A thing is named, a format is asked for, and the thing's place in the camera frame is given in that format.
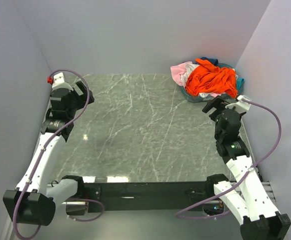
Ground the pink t shirt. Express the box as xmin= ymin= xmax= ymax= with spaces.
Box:
xmin=170 ymin=61 xmax=192 ymax=86

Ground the orange t shirt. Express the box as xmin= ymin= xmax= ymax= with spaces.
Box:
xmin=185 ymin=58 xmax=238 ymax=98

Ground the dark blue t shirt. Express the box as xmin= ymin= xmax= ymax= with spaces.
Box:
xmin=200 ymin=57 xmax=219 ymax=66

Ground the teal t shirt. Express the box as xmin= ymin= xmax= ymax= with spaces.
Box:
xmin=235 ymin=75 xmax=245 ymax=91

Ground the teal plastic basket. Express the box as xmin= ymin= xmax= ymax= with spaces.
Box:
xmin=179 ymin=63 xmax=243 ymax=103

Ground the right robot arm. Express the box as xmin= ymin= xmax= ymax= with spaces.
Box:
xmin=202 ymin=95 xmax=291 ymax=240

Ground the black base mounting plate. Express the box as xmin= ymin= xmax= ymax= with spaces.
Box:
xmin=76 ymin=181 xmax=215 ymax=211

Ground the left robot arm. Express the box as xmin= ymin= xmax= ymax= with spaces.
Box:
xmin=3 ymin=80 xmax=94 ymax=226

